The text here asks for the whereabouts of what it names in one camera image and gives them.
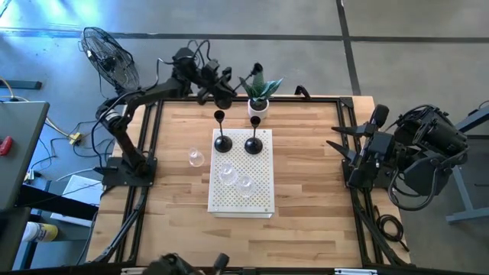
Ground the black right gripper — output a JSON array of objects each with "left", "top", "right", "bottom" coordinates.
[{"left": 326, "top": 124, "right": 397, "bottom": 188}]

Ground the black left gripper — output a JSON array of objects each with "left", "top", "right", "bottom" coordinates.
[{"left": 196, "top": 59, "right": 238, "bottom": 105}]

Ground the clear ribbed glass candle holder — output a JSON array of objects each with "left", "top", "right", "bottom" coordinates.
[
  {"left": 187, "top": 147, "right": 206, "bottom": 168},
  {"left": 218, "top": 162, "right": 239, "bottom": 186},
  {"left": 235, "top": 174, "right": 257, "bottom": 199}
]

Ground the snake plant in white pot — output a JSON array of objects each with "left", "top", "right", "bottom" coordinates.
[{"left": 238, "top": 70, "right": 284, "bottom": 121}]

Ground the white perforated metal shelf riser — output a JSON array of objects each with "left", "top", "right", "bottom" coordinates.
[{"left": 207, "top": 128, "right": 276, "bottom": 219}]

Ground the black floor fan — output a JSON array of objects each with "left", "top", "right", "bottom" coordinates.
[{"left": 78, "top": 26, "right": 141, "bottom": 96}]

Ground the white paper sheet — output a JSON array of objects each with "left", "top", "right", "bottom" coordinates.
[{"left": 60, "top": 173, "right": 103, "bottom": 207}]

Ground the black device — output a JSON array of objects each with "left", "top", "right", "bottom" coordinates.
[{"left": 141, "top": 251, "right": 231, "bottom": 275}]

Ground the black floor bar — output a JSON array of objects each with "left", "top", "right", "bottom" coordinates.
[{"left": 0, "top": 79, "right": 43, "bottom": 92}]

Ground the grey side table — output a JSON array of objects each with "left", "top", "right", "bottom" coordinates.
[{"left": 0, "top": 101, "right": 50, "bottom": 213}]

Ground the white and yellow bottle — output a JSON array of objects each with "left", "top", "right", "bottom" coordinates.
[{"left": 21, "top": 221, "right": 59, "bottom": 243}]

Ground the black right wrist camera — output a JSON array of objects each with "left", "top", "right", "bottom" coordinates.
[{"left": 369, "top": 103, "right": 390, "bottom": 129}]

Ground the black aluminium table frame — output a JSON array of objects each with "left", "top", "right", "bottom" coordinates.
[{"left": 91, "top": 84, "right": 413, "bottom": 268}]

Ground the black frame clamp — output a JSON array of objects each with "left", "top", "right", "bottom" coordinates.
[{"left": 293, "top": 84, "right": 313, "bottom": 101}]

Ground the coiled black cable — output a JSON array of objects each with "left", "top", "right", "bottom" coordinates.
[{"left": 373, "top": 205, "right": 410, "bottom": 253}]

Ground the blue-grey table frame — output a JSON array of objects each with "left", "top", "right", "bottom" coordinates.
[{"left": 446, "top": 105, "right": 489, "bottom": 225}]

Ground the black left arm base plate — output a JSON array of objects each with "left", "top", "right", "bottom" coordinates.
[{"left": 93, "top": 157, "right": 158, "bottom": 188}]

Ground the black desk frame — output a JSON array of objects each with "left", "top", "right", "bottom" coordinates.
[{"left": 0, "top": 183, "right": 99, "bottom": 275}]

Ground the red handle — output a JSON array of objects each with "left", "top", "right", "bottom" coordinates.
[{"left": 0, "top": 135, "right": 15, "bottom": 157}]

